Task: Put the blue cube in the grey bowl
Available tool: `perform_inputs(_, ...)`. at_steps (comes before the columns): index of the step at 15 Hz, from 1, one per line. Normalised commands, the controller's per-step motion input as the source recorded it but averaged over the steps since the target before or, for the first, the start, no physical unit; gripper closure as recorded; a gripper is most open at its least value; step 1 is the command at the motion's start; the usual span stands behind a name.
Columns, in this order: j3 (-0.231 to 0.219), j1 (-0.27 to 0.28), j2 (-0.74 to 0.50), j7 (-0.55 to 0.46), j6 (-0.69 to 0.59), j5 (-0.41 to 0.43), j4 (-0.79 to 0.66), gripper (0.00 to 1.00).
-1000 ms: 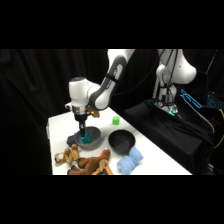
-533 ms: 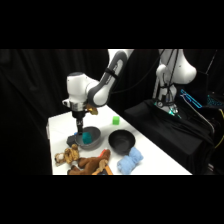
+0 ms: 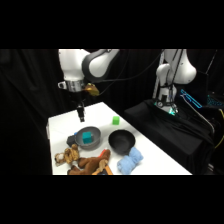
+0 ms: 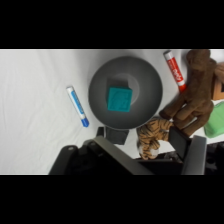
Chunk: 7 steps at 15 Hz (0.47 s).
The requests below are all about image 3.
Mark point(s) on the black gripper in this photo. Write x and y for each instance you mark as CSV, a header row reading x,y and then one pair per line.
x,y
80,100

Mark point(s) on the light blue cloth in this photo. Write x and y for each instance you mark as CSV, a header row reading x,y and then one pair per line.
x,y
130,161

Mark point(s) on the black bowl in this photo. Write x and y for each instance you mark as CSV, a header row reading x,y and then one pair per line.
x,y
121,141

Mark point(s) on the dark grey block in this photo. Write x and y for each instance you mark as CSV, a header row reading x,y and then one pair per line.
x,y
70,140

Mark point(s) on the blue cube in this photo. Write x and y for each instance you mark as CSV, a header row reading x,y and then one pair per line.
x,y
87,137

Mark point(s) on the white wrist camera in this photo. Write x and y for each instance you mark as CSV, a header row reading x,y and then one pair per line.
x,y
61,85

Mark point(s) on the blue-lit device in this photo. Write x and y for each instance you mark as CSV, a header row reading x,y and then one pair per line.
x,y
190,98

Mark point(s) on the blue-lit keyboard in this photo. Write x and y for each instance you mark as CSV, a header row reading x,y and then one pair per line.
x,y
216,101

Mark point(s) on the black curtain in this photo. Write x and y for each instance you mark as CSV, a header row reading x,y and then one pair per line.
x,y
30,100

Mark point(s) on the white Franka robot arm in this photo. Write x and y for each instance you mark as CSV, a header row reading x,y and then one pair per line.
x,y
86,65

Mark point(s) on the tan lion plush toy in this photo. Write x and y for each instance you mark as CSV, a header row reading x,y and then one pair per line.
x,y
66,155

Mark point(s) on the black cloth-covered stand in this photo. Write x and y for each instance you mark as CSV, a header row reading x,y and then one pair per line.
x,y
166,133

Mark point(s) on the amber wrist attachment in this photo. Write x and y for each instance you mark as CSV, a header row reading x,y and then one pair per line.
x,y
91,89

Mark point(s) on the grey bowl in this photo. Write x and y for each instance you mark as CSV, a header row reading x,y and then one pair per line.
x,y
95,138

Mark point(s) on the brown plush animal toy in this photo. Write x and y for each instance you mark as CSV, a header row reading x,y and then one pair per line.
x,y
90,163

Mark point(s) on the small green light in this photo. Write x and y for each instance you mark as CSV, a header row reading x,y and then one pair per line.
x,y
171,111

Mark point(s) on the green cube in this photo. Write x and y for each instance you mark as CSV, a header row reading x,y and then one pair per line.
x,y
115,120

